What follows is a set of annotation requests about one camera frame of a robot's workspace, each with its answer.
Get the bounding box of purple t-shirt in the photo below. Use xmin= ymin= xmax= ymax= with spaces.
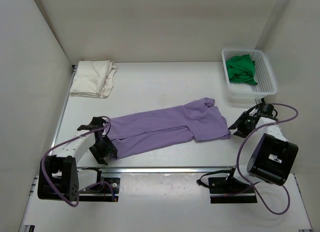
xmin=108 ymin=97 xmax=231 ymax=159

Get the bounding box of cream white t-shirt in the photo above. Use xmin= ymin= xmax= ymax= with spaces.
xmin=69 ymin=60 xmax=117 ymax=99

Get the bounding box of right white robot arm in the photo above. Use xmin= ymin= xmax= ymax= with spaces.
xmin=228 ymin=103 xmax=299 ymax=186

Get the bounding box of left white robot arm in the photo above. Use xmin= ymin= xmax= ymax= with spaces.
xmin=37 ymin=116 xmax=118 ymax=207

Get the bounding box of white plastic basket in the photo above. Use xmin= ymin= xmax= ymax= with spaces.
xmin=221 ymin=48 xmax=278 ymax=100

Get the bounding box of green t-shirt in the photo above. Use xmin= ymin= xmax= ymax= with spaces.
xmin=225 ymin=54 xmax=258 ymax=85

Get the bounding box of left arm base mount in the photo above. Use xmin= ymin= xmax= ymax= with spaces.
xmin=78 ymin=168 xmax=121 ymax=202

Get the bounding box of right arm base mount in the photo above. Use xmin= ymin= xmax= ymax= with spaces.
xmin=196 ymin=168 xmax=258 ymax=204

